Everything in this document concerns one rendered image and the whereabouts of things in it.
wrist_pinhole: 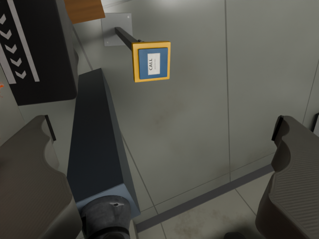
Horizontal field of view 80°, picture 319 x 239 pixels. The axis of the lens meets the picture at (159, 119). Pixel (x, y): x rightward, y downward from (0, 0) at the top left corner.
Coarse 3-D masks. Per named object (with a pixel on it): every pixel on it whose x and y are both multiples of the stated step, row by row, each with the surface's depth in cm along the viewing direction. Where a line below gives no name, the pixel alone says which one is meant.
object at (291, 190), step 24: (288, 120) 10; (288, 144) 8; (312, 144) 8; (288, 168) 7; (312, 168) 7; (264, 192) 7; (288, 192) 6; (312, 192) 6; (264, 216) 6; (288, 216) 5; (312, 216) 5
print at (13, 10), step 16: (0, 0) 47; (0, 16) 48; (16, 16) 49; (0, 32) 50; (16, 32) 51; (0, 48) 51; (16, 48) 52; (0, 64) 53; (16, 64) 54; (32, 64) 55; (16, 80) 56; (32, 80) 57
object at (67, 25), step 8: (56, 0) 51; (56, 8) 51; (64, 8) 66; (56, 16) 51; (64, 16) 62; (64, 24) 60; (72, 24) 88; (64, 32) 56; (64, 40) 55; (64, 48) 56; (72, 48) 72; (72, 56) 67; (72, 64) 62; (72, 72) 60; (72, 80) 61
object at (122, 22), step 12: (108, 24) 139; (120, 24) 141; (108, 36) 143; (120, 36) 119; (132, 36) 148; (132, 48) 62; (144, 48) 62; (168, 48) 65; (132, 60) 65; (168, 60) 67; (168, 72) 69
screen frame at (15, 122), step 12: (0, 72) 15; (0, 84) 15; (0, 96) 15; (12, 96) 16; (0, 108) 15; (12, 108) 16; (0, 120) 15; (12, 120) 16; (0, 132) 15; (12, 132) 16; (0, 144) 15
